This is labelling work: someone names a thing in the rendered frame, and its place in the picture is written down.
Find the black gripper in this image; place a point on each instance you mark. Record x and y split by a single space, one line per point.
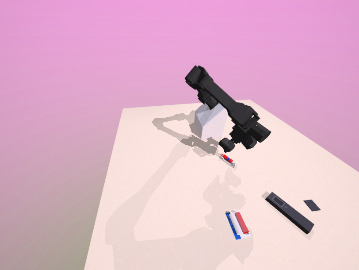
229 145

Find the dark grey flat panel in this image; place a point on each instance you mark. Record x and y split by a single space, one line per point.
312 205

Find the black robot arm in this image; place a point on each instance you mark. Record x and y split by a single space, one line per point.
212 94

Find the red cylindrical battery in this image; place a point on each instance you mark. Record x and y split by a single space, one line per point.
227 158

